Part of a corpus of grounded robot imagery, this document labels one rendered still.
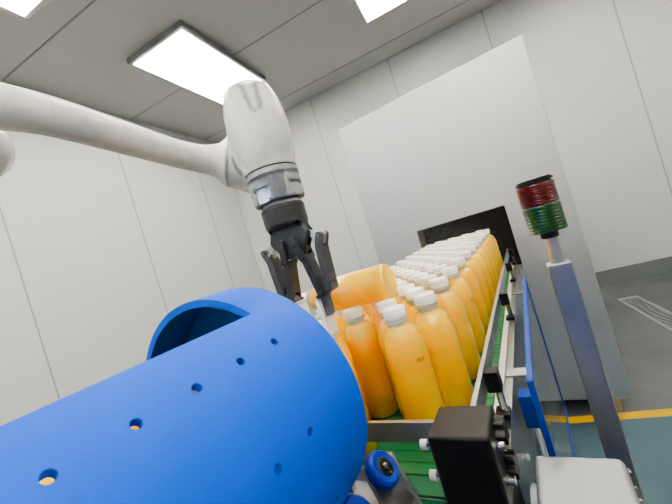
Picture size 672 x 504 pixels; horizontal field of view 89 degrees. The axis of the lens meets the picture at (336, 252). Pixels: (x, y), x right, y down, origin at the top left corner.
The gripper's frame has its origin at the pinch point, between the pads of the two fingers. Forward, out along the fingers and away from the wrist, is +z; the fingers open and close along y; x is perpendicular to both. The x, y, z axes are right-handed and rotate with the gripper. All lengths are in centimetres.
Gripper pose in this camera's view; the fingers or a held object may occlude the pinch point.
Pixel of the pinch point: (316, 318)
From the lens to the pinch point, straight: 59.3
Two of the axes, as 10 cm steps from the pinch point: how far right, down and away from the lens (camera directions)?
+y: 8.3, -2.5, -4.9
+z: 2.9, 9.6, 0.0
